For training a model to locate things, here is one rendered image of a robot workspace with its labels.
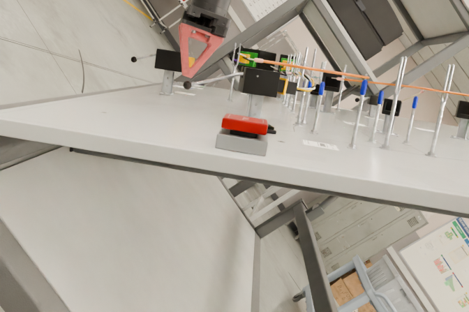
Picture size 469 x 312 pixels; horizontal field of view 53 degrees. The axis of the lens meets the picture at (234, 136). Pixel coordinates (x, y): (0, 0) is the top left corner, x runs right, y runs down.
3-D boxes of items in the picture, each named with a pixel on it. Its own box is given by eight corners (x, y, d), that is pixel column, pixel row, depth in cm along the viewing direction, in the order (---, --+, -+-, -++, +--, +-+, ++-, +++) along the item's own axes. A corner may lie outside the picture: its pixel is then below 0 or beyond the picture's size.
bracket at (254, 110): (241, 121, 78) (246, 91, 78) (255, 123, 79) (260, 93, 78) (247, 125, 74) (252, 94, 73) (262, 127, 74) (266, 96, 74)
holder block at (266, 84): (237, 90, 77) (241, 66, 77) (270, 95, 78) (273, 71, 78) (242, 92, 73) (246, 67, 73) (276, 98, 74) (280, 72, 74)
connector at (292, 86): (262, 88, 77) (265, 76, 77) (289, 93, 79) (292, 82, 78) (269, 90, 74) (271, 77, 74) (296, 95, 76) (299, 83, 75)
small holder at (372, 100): (350, 112, 145) (354, 92, 144) (376, 116, 145) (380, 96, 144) (353, 114, 141) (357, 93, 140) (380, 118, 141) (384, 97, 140)
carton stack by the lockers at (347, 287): (326, 287, 783) (370, 261, 772) (326, 280, 816) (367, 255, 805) (355, 331, 778) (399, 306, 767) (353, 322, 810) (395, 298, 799)
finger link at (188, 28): (204, 82, 78) (222, 27, 77) (209, 84, 71) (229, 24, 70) (165, 68, 76) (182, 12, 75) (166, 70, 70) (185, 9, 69)
